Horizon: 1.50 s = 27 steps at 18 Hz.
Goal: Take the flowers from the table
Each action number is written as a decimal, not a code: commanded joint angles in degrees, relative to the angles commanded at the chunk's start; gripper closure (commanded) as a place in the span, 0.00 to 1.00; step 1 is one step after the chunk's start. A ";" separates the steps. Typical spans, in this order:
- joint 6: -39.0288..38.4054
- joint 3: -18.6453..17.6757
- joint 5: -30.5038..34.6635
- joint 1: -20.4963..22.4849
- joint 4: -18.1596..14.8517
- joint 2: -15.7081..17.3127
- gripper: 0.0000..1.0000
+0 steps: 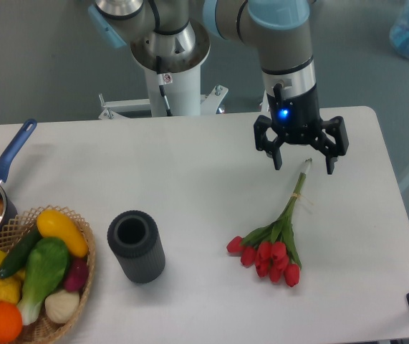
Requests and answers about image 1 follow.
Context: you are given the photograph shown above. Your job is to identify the white garlic bulb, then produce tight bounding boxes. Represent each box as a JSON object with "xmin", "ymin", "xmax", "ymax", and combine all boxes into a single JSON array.
[{"xmin": 44, "ymin": 290, "xmax": 80, "ymax": 324}]

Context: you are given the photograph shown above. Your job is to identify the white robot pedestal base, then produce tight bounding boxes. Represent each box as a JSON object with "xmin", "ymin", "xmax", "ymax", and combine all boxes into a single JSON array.
[{"xmin": 97, "ymin": 17, "xmax": 229, "ymax": 120}]

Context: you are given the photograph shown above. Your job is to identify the green bok choy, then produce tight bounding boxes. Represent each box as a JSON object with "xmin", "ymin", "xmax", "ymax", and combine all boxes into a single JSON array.
[{"xmin": 17, "ymin": 237, "xmax": 70, "ymax": 326}]

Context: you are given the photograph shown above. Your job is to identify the purple radish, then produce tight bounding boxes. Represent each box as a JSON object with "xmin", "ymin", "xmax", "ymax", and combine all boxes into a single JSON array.
[{"xmin": 62, "ymin": 258, "xmax": 89, "ymax": 292}]

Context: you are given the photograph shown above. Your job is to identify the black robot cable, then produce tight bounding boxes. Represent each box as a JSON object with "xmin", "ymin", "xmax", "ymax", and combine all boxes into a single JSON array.
[{"xmin": 155, "ymin": 55, "xmax": 173, "ymax": 117}]

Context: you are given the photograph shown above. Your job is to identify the yellow squash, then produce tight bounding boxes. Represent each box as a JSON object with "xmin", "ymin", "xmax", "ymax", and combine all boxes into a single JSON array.
[{"xmin": 37, "ymin": 209, "xmax": 89, "ymax": 258}]

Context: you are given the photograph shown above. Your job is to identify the green cucumber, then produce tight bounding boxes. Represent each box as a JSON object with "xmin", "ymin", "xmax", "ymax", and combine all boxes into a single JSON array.
[{"xmin": 0, "ymin": 228, "xmax": 42, "ymax": 279}]

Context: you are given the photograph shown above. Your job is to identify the red tulip bouquet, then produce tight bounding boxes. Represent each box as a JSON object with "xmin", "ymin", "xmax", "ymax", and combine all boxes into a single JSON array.
[{"xmin": 226, "ymin": 158, "xmax": 312, "ymax": 287}]

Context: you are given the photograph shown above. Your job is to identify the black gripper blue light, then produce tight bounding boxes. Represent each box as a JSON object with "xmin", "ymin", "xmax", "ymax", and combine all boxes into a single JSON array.
[{"xmin": 254, "ymin": 83, "xmax": 349, "ymax": 175}]

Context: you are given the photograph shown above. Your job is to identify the dark grey ribbed vase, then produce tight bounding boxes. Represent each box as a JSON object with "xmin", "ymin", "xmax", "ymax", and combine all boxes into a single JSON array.
[{"xmin": 107, "ymin": 210, "xmax": 166, "ymax": 284}]

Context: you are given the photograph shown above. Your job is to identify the woven wicker basket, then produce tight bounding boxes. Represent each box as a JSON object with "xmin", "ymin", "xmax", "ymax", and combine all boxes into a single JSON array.
[{"xmin": 0, "ymin": 205, "xmax": 96, "ymax": 343}]

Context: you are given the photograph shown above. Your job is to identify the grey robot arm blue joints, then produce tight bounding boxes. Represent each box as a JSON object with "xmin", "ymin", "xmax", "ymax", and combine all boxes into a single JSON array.
[{"xmin": 88, "ymin": 1, "xmax": 313, "ymax": 75}]

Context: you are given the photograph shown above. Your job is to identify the orange fruit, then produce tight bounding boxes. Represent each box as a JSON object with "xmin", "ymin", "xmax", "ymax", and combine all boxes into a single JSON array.
[{"xmin": 0, "ymin": 302, "xmax": 23, "ymax": 343}]

